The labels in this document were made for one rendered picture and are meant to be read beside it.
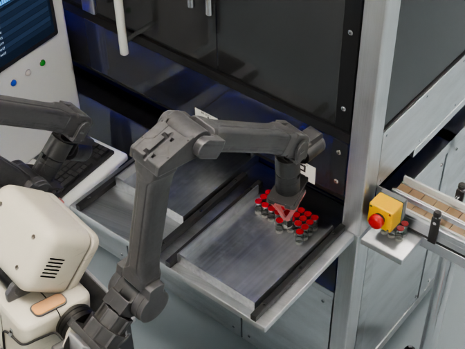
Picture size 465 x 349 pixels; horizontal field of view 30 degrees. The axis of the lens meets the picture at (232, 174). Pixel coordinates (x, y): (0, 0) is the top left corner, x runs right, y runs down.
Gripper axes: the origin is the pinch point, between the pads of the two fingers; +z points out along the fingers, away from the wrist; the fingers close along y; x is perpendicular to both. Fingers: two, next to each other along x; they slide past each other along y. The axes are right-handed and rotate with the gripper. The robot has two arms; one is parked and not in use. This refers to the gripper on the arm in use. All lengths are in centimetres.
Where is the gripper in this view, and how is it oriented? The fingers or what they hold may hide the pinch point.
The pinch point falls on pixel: (287, 215)
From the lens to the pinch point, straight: 206.9
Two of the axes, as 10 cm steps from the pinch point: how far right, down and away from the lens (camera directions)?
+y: 4.3, -6.5, 6.3
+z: 0.5, 7.1, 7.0
